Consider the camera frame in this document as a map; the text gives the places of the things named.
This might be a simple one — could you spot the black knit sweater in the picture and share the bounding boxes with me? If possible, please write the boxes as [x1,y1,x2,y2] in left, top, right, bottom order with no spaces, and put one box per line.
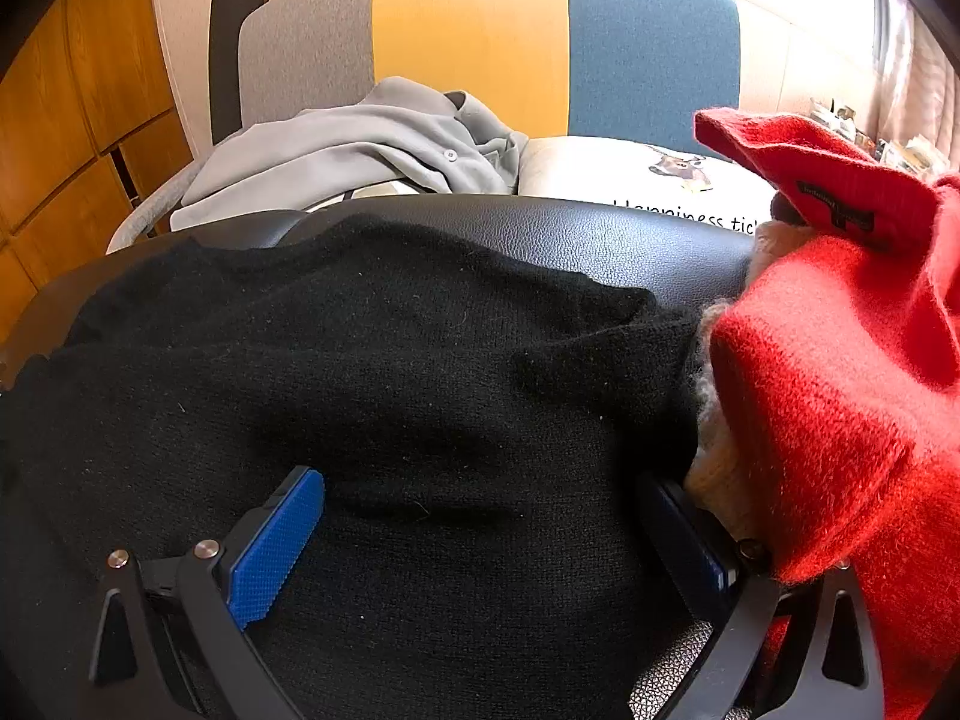
[0,214,706,720]

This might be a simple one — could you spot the floral beige curtain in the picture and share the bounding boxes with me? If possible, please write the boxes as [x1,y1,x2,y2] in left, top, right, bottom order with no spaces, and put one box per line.
[874,0,960,166]

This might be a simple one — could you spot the beige knit garment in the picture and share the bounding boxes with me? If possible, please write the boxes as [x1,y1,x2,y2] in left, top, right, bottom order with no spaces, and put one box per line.
[682,217,788,541]

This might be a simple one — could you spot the grey button-up garment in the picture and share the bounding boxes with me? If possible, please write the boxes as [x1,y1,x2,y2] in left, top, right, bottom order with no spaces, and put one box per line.
[171,77,530,230]

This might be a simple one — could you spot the speckled patterned clothing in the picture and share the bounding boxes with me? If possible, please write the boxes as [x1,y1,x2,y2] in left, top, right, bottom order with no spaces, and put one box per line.
[626,615,721,720]

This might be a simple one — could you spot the white deer print pillow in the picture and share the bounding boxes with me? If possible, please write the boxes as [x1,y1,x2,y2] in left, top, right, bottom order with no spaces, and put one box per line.
[517,135,781,241]

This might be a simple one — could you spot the group of bottles on desk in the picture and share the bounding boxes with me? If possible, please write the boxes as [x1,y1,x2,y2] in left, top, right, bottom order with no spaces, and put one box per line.
[810,97,950,173]

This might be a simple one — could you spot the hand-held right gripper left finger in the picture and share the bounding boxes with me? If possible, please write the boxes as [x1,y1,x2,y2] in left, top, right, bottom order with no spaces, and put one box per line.
[90,465,325,720]

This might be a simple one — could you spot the red knit sweater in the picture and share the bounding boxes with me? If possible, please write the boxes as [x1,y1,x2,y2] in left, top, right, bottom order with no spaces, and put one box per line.
[694,106,960,720]

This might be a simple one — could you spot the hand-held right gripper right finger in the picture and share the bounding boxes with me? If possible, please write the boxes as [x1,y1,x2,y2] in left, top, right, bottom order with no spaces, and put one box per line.
[637,476,886,720]

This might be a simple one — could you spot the wooden cabinet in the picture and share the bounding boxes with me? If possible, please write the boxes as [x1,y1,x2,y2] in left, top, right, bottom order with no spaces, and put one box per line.
[0,0,197,346]

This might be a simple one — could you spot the grey yellow blue sofa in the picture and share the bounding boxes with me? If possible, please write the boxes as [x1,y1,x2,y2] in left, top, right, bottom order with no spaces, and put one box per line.
[109,0,743,256]

